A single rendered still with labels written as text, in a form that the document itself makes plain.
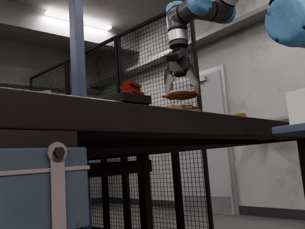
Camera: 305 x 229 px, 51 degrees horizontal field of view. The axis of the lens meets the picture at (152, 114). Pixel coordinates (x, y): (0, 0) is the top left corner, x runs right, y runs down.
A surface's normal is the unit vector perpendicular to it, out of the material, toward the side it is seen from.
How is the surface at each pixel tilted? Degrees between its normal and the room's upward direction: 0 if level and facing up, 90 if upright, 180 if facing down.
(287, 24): 101
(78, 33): 90
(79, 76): 90
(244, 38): 90
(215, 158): 90
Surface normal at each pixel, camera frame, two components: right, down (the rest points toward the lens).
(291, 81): -0.77, -0.04
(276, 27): -0.79, 0.17
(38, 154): 0.73, -0.15
